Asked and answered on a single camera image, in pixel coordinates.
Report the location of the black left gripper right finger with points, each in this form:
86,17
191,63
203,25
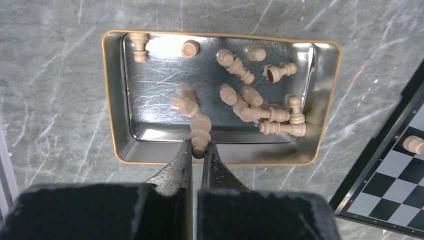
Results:
220,200

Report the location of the light pawn upright round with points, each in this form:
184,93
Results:
189,49

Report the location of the light piece lying long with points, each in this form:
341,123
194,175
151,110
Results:
270,112

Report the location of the light pawn lying hollow base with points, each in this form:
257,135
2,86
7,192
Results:
275,73

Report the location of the light pawn upright top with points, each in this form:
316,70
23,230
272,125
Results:
255,53

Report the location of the light pawn centre left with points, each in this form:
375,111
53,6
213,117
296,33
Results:
228,94

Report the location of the light pawn centre right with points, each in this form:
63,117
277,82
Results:
251,96

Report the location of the light pawn top left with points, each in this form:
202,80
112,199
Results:
139,40

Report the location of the light piece lying bottom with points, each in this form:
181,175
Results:
298,130

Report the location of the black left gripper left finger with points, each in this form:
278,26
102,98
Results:
172,202

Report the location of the light bishop lying centre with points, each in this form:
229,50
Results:
234,66

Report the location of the black and white chessboard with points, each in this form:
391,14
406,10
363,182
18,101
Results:
385,186

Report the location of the gold metal tin tray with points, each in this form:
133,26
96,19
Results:
146,129

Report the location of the light knight left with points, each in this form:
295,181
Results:
187,102

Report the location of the light wooden chess piece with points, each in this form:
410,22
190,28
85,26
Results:
413,144

